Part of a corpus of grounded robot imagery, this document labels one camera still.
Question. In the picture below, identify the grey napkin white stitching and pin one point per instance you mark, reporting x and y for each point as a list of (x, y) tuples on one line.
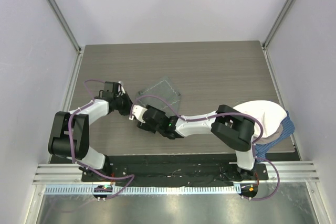
[(164, 89)]

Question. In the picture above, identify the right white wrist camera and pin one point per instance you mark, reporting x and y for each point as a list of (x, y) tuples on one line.
[(137, 112)]

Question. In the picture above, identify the right aluminium frame post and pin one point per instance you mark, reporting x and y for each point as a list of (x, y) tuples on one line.
[(278, 21)]

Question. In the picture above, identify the blue checkered cloth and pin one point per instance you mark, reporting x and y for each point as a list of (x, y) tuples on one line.
[(262, 149)]

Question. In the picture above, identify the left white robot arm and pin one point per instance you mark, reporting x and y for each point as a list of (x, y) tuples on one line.
[(70, 134)]

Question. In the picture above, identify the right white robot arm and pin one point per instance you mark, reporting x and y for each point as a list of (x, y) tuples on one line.
[(233, 128)]

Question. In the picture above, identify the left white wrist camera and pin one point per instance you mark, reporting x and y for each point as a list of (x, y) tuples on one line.
[(121, 90)]

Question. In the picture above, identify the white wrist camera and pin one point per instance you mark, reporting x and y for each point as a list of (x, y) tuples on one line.
[(137, 112), (121, 90)]

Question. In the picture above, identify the white folded cloth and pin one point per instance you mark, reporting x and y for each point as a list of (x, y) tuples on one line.
[(268, 113)]

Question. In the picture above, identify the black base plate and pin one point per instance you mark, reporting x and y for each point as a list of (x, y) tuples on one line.
[(180, 170)]

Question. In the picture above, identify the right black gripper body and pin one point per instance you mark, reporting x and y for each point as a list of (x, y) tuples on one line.
[(147, 126)]

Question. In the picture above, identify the aluminium frame post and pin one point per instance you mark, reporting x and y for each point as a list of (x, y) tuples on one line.
[(62, 21), (278, 21)]

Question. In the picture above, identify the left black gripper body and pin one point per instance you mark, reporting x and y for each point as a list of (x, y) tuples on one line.
[(121, 106)]

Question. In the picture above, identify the slotted cable duct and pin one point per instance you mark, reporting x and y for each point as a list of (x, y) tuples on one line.
[(109, 190)]

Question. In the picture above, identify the beige folded cloth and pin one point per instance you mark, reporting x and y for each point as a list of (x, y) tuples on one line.
[(275, 135)]

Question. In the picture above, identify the left aluminium frame post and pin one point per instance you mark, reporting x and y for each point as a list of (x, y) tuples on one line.
[(62, 21)]

